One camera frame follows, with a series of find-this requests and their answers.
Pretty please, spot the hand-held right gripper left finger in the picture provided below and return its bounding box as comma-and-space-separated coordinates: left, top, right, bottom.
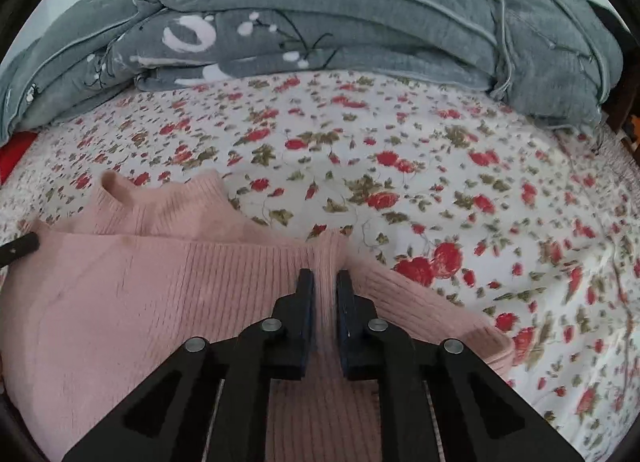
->
62, 268, 317, 462

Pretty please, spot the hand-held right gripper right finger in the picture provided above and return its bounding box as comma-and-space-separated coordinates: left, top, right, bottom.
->
335, 269, 586, 462

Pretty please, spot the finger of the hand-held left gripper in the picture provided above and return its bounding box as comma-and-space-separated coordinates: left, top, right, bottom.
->
0, 233, 41, 269

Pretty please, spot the pink knit sweater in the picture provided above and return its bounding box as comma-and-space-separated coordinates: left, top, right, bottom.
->
0, 169, 516, 462

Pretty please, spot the red pillow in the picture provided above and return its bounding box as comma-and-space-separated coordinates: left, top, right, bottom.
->
0, 131, 40, 184

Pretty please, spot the floral bed sheet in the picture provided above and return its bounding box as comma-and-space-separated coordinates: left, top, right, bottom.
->
0, 70, 640, 462

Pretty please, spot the grey printed quilt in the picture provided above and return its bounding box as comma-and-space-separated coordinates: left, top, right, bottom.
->
0, 0, 625, 143

